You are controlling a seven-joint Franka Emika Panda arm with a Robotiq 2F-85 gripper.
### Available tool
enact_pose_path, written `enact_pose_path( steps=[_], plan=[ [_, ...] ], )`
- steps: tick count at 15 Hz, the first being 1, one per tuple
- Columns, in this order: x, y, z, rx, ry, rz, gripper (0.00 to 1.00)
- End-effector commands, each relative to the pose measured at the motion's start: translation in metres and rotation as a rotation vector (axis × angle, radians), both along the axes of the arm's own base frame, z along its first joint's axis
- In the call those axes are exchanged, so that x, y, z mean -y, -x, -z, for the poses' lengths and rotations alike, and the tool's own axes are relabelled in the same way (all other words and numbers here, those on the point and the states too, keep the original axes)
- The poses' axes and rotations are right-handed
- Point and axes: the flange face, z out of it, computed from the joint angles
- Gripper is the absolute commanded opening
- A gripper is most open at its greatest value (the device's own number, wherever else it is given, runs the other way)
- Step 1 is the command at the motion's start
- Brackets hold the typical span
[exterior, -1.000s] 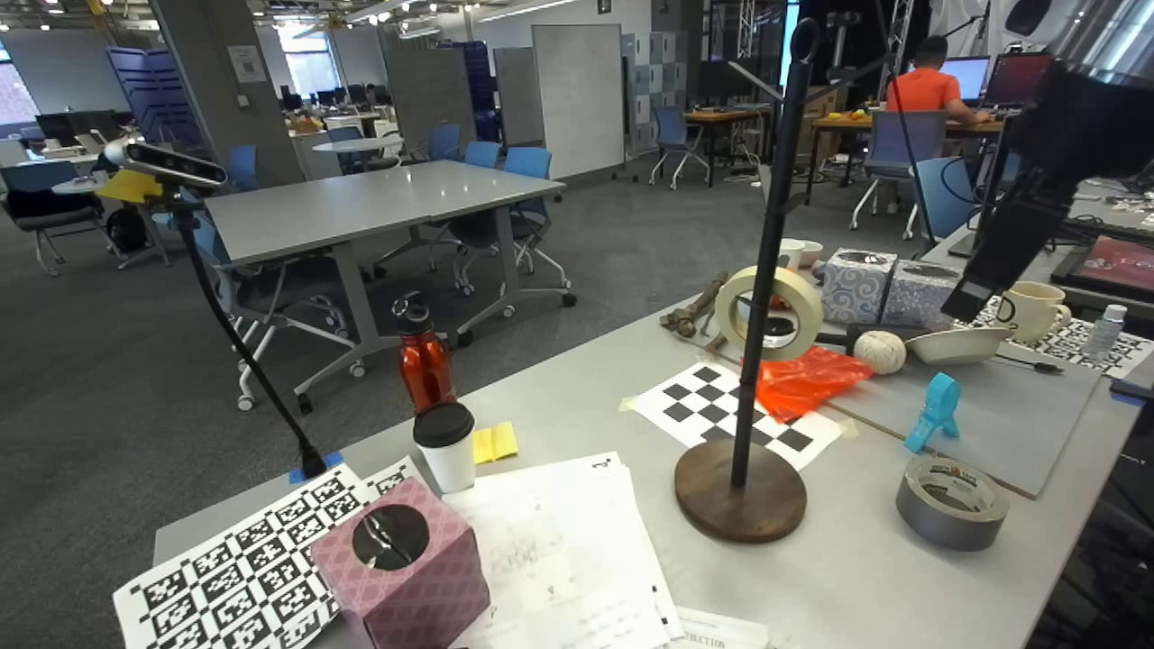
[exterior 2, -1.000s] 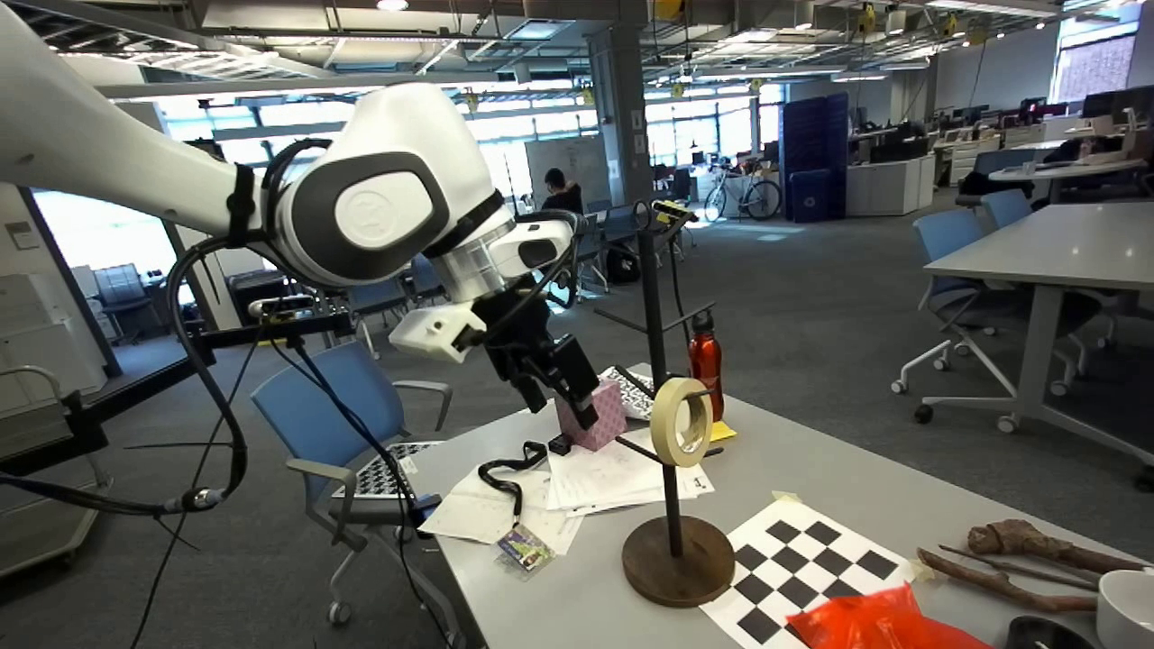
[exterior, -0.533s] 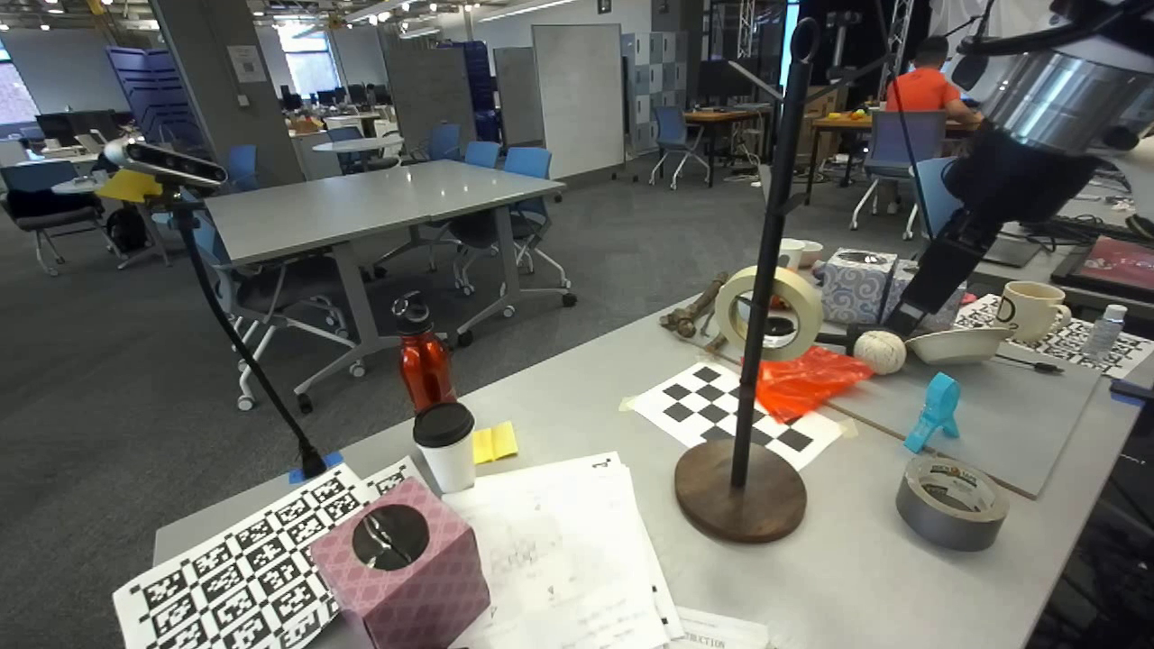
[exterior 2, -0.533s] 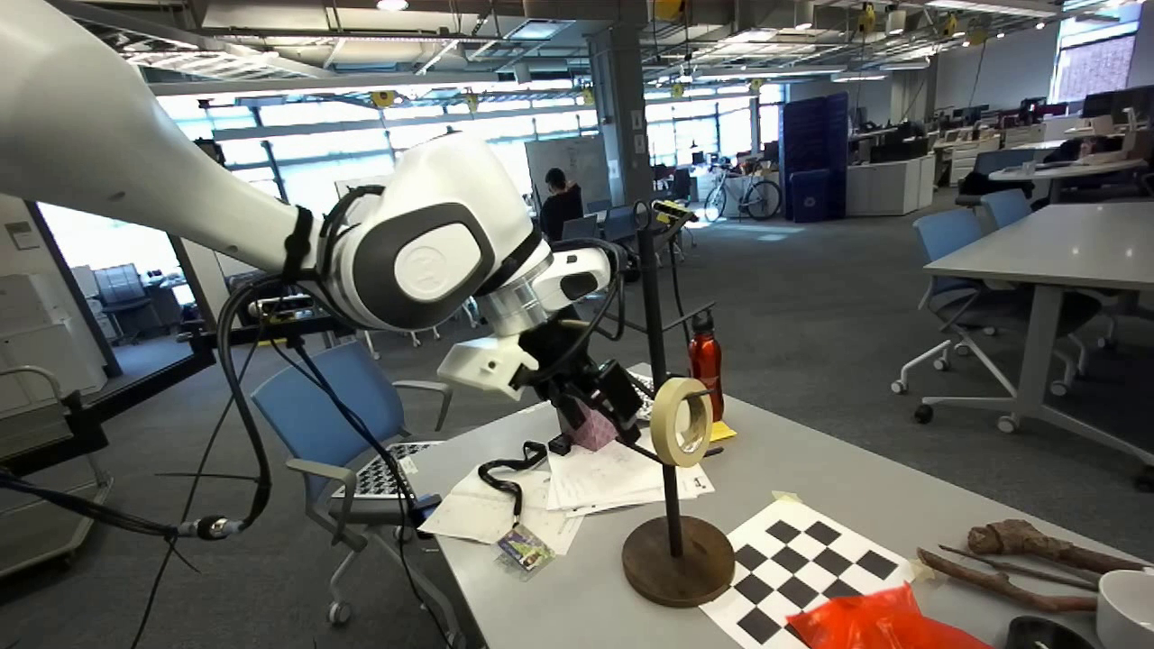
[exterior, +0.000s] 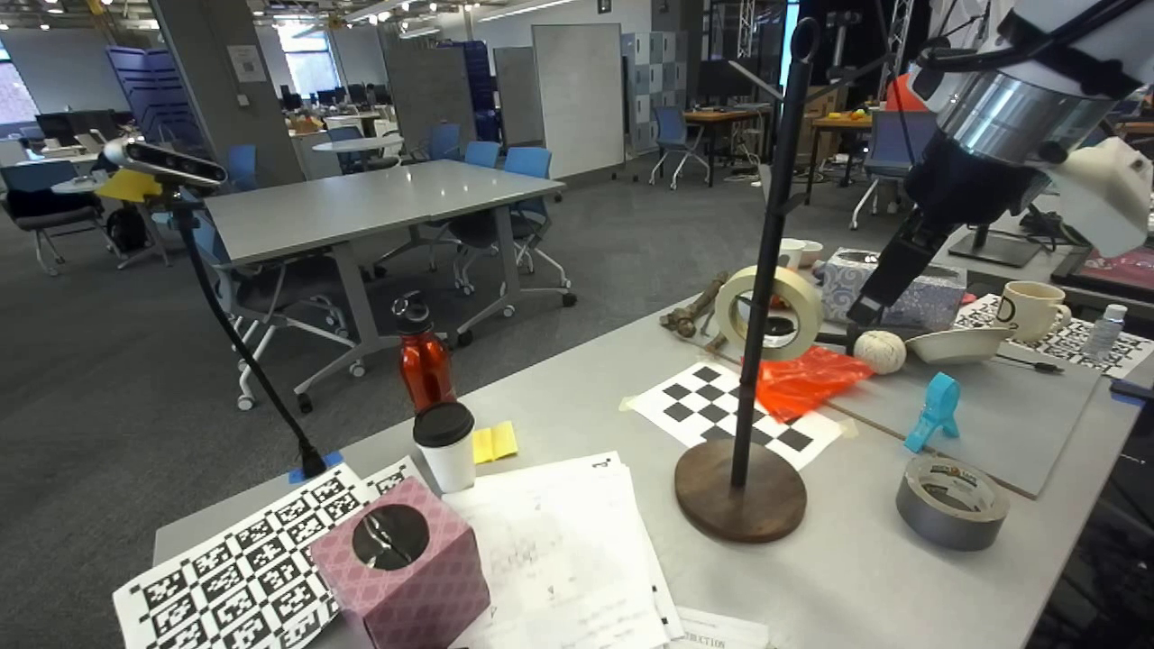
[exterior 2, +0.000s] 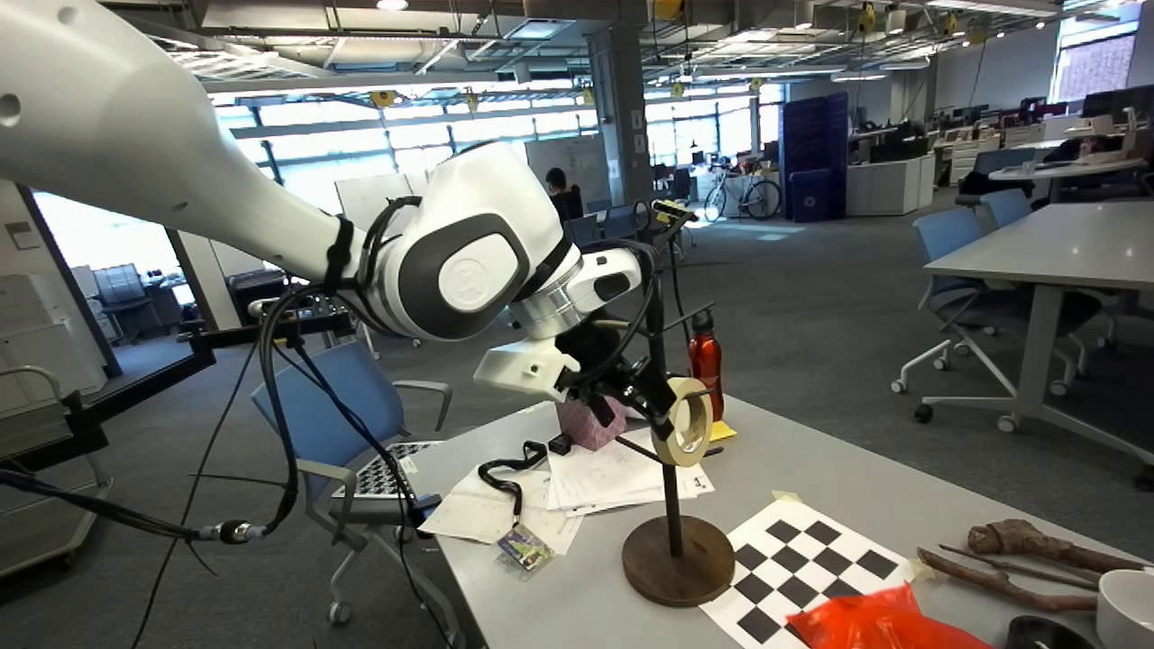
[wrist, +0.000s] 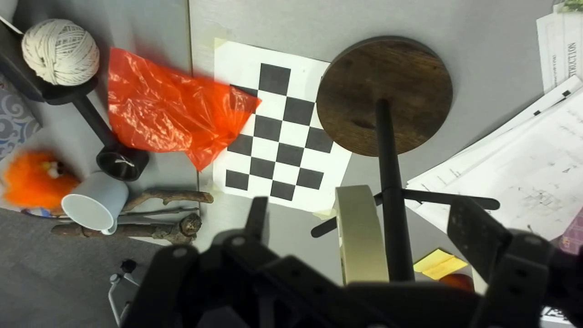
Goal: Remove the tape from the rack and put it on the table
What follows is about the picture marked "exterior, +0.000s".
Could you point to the grey duct tape roll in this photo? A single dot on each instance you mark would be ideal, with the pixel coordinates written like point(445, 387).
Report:
point(949, 510)

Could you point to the black office chair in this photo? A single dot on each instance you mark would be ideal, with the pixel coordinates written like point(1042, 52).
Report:
point(57, 215)

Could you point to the cream mug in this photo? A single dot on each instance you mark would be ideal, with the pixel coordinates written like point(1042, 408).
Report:
point(1034, 310)

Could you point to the black stereo camera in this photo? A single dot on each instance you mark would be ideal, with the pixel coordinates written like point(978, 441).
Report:
point(167, 162)

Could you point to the person in orange shirt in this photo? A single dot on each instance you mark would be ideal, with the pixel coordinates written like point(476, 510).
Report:
point(904, 94)

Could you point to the orange plastic bag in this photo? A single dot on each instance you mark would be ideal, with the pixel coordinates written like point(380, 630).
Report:
point(812, 378)

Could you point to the grey bowl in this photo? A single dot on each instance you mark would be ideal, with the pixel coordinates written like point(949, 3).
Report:
point(957, 349)

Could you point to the patterned white tissue box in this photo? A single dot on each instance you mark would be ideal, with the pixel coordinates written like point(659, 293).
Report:
point(934, 304)
point(843, 284)

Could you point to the white ball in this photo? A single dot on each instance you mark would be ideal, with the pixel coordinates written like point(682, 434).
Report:
point(880, 351)

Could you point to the red bottle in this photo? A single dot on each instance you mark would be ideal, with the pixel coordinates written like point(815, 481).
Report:
point(422, 373)

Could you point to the small white bowl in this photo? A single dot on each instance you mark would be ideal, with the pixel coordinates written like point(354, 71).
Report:
point(803, 255)

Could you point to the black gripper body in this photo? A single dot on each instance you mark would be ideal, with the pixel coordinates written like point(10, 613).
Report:
point(970, 185)

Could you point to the black white checkerboard sheet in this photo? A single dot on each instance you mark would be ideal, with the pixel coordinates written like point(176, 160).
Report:
point(689, 400)

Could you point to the red black flat box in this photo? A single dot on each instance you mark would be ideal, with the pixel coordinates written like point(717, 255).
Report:
point(1121, 274)

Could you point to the yellow object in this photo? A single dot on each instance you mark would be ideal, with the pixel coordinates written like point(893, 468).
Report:
point(128, 185)

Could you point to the blue tape patch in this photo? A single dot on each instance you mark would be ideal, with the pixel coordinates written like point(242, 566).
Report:
point(330, 462)

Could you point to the black gooseneck camera stand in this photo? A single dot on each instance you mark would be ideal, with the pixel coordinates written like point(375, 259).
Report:
point(238, 344)

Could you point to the large fiducial tag sheet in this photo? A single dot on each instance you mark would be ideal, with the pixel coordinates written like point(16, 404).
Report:
point(227, 578)

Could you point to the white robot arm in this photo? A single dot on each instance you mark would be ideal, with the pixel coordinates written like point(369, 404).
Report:
point(1021, 113)

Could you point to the small white bottle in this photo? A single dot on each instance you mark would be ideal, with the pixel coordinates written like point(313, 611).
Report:
point(1104, 333)

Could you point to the grey office table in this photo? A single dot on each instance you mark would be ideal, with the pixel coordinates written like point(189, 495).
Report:
point(363, 204)

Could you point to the white cup black lid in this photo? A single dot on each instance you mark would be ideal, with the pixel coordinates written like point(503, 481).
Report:
point(445, 453)

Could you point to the pink tissue box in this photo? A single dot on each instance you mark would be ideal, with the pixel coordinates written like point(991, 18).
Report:
point(415, 589)

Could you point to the white paper sheet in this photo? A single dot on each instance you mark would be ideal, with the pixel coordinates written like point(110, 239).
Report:
point(565, 553)

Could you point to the blue plastic clamp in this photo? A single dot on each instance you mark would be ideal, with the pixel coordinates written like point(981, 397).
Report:
point(940, 408)

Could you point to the white whiteboard panel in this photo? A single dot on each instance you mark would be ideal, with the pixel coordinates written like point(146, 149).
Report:
point(580, 94)

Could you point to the yellow sticky note pad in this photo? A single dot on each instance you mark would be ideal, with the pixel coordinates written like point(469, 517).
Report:
point(494, 446)

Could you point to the grey blue office chair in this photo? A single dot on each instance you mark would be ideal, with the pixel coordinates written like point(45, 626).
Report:
point(890, 149)

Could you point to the grey table mat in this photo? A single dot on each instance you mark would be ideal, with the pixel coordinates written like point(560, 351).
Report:
point(1021, 420)

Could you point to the small fiducial tag sheet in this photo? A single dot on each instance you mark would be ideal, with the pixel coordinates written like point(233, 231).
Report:
point(1075, 344)

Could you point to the black pole rack wooden base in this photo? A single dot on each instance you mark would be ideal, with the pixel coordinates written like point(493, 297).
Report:
point(739, 495)

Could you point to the beige masking tape roll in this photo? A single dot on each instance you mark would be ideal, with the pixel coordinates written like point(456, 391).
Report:
point(807, 297)

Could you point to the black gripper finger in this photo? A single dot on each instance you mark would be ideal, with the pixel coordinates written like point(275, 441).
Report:
point(886, 271)
point(913, 271)

